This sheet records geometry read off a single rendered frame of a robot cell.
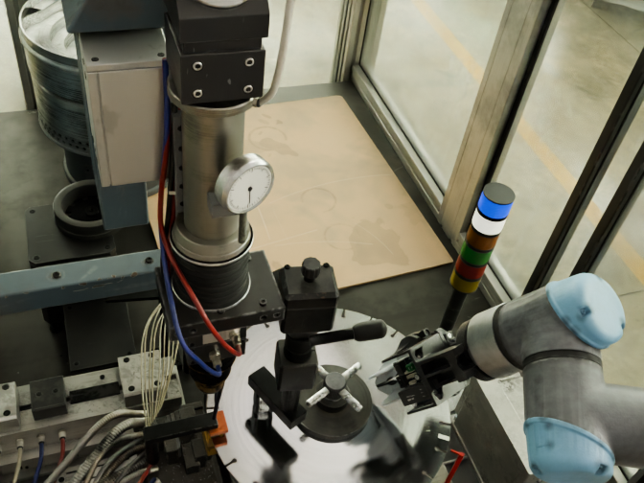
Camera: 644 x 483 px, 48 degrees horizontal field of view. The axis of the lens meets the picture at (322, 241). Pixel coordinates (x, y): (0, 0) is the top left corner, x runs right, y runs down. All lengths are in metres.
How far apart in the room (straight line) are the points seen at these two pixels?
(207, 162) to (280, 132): 1.14
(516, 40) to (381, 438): 0.68
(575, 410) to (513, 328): 0.11
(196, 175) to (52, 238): 0.65
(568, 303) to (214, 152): 0.36
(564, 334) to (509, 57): 0.67
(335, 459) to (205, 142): 0.51
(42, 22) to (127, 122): 0.86
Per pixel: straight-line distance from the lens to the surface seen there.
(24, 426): 1.10
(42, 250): 1.20
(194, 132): 0.57
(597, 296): 0.73
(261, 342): 1.03
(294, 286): 0.70
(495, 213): 1.01
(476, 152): 1.39
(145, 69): 0.59
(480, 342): 0.78
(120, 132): 0.62
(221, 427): 0.94
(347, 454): 0.96
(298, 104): 1.81
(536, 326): 0.73
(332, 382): 0.94
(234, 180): 0.55
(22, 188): 1.59
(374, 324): 0.73
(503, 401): 1.12
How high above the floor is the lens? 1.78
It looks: 45 degrees down
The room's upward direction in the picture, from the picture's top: 10 degrees clockwise
